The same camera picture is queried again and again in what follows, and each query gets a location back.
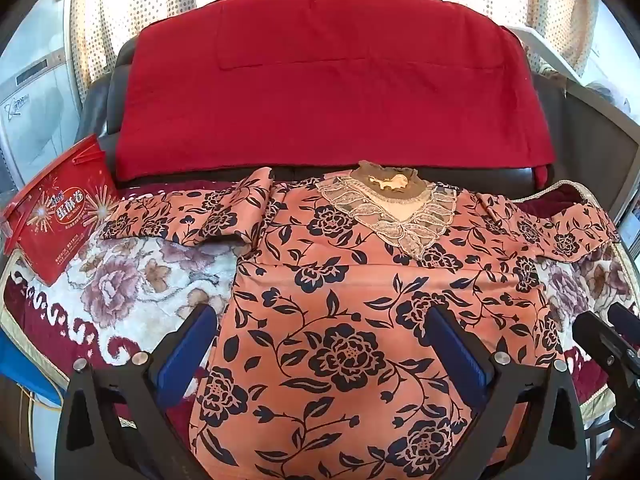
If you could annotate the white metal frame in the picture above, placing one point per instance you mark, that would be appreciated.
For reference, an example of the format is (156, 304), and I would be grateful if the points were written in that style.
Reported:
(550, 45)

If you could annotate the white appliance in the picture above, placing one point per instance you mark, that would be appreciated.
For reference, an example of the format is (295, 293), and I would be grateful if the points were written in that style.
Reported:
(35, 100)

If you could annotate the blue cloth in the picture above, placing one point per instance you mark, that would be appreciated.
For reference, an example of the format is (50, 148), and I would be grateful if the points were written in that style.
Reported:
(20, 360)

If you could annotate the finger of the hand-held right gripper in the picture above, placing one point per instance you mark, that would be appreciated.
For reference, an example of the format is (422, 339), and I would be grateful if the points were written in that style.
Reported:
(595, 332)
(625, 316)

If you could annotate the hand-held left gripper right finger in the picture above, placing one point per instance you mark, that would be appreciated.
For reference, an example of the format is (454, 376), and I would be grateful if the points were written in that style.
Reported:
(460, 355)

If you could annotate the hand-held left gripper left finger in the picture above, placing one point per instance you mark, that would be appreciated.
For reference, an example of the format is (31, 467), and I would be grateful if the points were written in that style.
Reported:
(186, 355)

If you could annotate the white maroon floral blanket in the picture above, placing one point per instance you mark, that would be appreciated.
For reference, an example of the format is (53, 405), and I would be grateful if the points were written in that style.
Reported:
(135, 280)

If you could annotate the red blanket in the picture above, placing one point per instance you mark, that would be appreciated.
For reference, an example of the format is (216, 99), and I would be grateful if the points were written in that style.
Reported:
(325, 85)

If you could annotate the dotted cream curtain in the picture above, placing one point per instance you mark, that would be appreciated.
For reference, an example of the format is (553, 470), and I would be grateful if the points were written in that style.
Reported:
(130, 0)

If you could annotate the orange floral blouse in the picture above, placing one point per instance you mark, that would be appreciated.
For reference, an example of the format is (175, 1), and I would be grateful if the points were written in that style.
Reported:
(350, 285)

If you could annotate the red snack box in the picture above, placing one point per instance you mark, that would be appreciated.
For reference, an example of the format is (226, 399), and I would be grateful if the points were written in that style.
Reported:
(55, 220)

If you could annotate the black sofa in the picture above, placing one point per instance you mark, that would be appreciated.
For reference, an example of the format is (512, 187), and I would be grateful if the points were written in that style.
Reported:
(97, 107)

